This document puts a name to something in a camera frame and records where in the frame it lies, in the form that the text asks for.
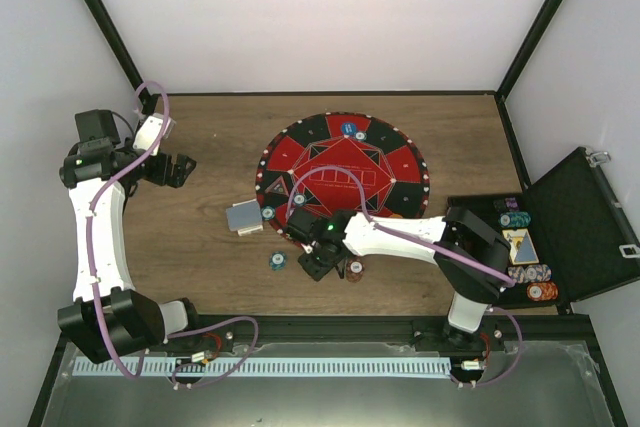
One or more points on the card deck in case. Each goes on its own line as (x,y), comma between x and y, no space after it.
(522,249)

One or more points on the purple orange chip row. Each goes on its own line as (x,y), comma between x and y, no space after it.
(530,274)

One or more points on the dark chips in case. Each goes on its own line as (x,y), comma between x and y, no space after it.
(506,204)

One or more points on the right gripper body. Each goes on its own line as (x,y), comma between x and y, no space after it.
(322,265)

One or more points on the brown poker chip stack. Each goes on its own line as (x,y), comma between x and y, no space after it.
(354,270)

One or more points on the orange chip row in case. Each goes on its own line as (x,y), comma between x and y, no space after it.
(542,291)

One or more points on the green poker chip stack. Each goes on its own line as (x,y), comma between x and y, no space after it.
(277,260)

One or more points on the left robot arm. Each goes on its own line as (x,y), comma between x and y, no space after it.
(101,172)

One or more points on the light blue slotted cable duct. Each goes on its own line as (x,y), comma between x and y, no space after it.
(274,367)

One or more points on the green chip row in case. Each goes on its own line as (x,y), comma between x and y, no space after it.
(515,220)

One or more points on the round red black poker mat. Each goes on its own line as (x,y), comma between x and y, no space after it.
(387,172)

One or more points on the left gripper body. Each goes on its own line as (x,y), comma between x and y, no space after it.
(161,176)

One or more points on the triangular all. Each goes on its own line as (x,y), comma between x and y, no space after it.
(278,187)

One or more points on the blue small blind button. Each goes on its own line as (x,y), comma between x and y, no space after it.
(348,129)

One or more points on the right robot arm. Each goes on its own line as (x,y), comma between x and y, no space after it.
(469,253)

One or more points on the blue backed card deck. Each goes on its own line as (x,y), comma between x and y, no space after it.
(243,214)

